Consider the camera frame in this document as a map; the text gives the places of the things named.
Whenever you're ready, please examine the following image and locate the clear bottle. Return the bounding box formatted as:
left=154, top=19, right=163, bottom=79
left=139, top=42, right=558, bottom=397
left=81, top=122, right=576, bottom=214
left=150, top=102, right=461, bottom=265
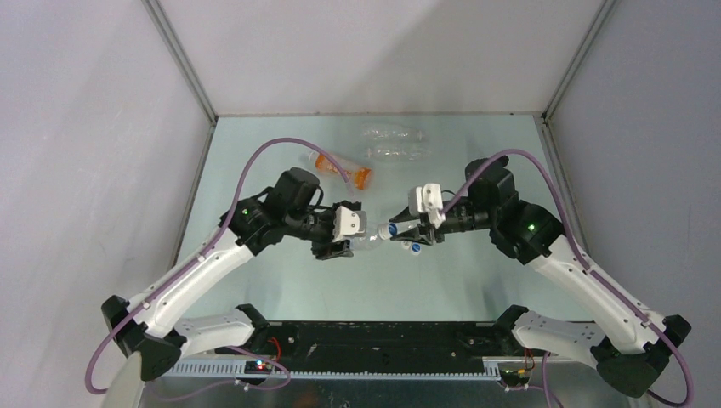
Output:
left=362, top=124, right=426, bottom=143
left=349, top=225, right=390, bottom=252

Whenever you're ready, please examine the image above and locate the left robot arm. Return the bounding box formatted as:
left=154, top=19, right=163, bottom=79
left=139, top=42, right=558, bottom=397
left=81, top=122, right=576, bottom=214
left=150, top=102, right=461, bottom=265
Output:
left=101, top=167, right=367, bottom=382

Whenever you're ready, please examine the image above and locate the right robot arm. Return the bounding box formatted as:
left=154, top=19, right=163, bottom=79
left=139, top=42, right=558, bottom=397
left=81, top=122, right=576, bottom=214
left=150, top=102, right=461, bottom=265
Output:
left=393, top=150, right=691, bottom=398

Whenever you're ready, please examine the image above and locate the orange labelled bottle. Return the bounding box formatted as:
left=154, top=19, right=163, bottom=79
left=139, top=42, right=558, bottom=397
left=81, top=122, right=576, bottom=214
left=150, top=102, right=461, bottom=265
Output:
left=306, top=150, right=374, bottom=191

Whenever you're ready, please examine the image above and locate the clear bottle second row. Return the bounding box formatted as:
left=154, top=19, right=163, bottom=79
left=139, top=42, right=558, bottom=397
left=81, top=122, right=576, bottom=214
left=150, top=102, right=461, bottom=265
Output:
left=365, top=144, right=431, bottom=162

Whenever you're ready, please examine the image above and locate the left electronics board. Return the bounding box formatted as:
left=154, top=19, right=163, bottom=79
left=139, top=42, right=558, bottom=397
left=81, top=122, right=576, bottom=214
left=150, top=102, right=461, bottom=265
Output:
left=243, top=360, right=275, bottom=376

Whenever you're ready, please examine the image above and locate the electronics board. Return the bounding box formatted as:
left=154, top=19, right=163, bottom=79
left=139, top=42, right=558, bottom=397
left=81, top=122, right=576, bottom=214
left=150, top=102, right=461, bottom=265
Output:
left=499, top=368, right=533, bottom=390
left=243, top=360, right=275, bottom=376

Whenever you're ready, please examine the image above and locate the right electronics board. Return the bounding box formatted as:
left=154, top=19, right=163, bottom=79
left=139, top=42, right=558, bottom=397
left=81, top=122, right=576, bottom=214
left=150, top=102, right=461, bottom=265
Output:
left=499, top=368, right=533, bottom=390

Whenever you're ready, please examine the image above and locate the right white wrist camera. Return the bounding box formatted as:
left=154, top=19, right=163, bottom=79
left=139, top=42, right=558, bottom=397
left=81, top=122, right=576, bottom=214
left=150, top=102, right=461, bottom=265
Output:
left=408, top=183, right=446, bottom=221

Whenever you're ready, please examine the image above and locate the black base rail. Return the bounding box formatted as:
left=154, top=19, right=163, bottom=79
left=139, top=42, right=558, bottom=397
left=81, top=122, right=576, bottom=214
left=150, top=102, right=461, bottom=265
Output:
left=242, top=320, right=525, bottom=374

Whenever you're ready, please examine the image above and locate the white cable duct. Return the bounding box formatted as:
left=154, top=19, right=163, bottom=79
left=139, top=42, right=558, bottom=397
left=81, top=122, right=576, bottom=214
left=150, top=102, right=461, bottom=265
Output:
left=168, top=360, right=502, bottom=383

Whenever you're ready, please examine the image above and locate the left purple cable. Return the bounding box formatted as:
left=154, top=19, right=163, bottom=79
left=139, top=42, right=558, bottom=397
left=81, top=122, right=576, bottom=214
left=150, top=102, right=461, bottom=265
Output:
left=84, top=138, right=356, bottom=395

